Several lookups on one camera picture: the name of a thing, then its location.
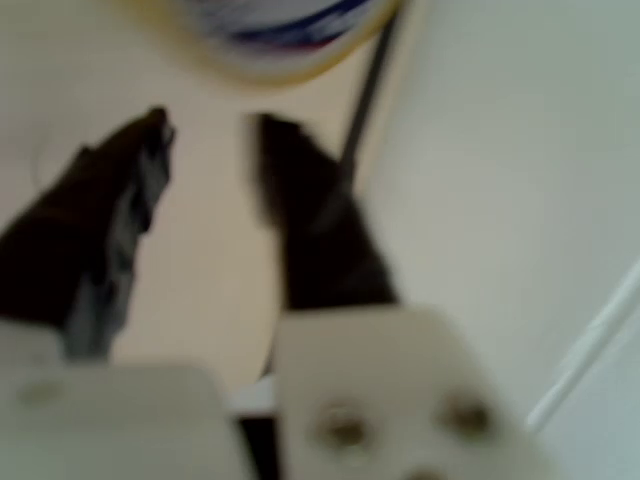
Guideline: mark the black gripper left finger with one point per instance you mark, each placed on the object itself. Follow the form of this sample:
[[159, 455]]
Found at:
[[65, 235]]

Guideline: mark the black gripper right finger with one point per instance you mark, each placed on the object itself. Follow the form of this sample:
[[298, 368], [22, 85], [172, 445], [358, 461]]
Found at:
[[325, 240]]

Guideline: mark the large yellow tape roll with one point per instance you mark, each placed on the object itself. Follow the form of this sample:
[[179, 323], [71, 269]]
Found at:
[[260, 70]]

